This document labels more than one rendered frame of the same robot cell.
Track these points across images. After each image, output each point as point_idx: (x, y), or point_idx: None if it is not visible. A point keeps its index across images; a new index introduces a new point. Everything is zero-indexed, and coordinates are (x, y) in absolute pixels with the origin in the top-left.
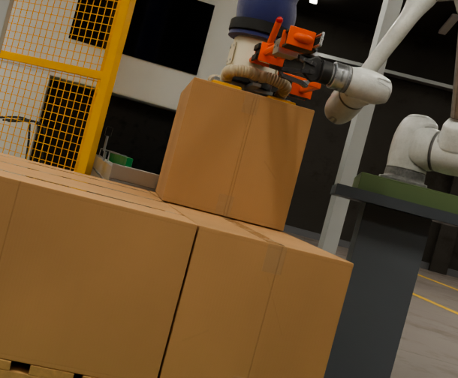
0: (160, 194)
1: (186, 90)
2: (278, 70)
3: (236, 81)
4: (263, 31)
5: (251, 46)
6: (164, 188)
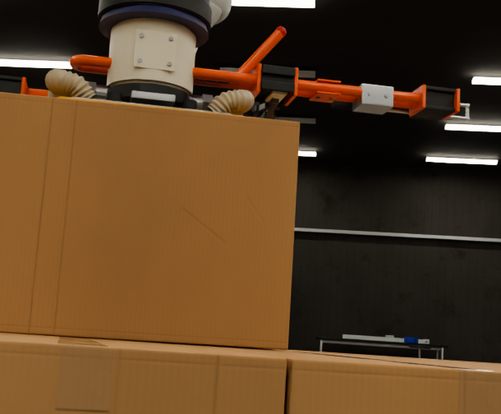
0: (186, 338)
1: (164, 121)
2: (273, 108)
3: (176, 106)
4: (210, 28)
5: (193, 48)
6: (262, 326)
